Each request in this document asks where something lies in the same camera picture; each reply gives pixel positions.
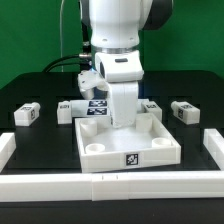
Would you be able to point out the white square tabletop tray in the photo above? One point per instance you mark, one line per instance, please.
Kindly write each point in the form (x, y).
(147, 143)

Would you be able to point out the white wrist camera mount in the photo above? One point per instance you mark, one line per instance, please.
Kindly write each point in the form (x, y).
(88, 81)

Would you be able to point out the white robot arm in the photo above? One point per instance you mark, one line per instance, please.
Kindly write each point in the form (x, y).
(116, 24)

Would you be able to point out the white U-shaped obstacle fence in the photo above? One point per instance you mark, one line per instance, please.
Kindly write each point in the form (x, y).
(65, 186)

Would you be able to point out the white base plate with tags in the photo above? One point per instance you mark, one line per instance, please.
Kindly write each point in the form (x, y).
(91, 108)

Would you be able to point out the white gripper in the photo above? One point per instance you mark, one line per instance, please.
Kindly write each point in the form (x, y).
(121, 72)

